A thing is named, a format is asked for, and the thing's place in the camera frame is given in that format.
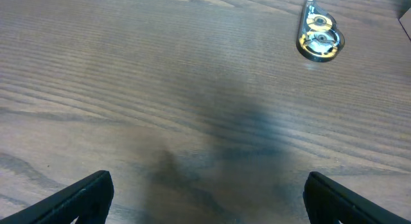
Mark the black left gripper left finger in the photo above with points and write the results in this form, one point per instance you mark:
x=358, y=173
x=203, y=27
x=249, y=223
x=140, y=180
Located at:
x=85, y=202

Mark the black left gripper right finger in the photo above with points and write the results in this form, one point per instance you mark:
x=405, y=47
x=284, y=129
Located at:
x=328, y=202

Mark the yellow black correction tape dispenser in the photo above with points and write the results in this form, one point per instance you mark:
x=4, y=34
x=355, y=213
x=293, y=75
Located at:
x=318, y=37

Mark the open cardboard box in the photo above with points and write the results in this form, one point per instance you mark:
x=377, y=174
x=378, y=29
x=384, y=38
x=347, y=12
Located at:
x=405, y=21

